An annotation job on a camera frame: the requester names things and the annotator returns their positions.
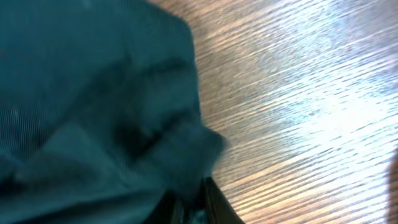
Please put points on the blue t-shirt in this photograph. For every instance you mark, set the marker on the blue t-shirt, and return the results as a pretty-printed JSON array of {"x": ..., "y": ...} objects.
[{"x": 100, "y": 114}]

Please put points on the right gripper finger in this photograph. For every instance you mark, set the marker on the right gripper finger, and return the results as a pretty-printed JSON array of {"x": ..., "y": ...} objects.
[{"x": 210, "y": 206}]

